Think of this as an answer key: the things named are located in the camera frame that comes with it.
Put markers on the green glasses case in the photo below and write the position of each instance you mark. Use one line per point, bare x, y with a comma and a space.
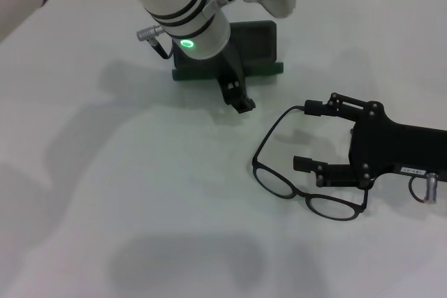
258, 43

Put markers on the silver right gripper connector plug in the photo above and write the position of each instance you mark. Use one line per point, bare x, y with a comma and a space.
431, 188

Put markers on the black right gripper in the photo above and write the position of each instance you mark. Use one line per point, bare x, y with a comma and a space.
394, 148

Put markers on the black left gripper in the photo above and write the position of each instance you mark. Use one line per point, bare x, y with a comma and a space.
230, 66

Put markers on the black frame glasses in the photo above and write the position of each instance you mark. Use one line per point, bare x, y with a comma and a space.
299, 194

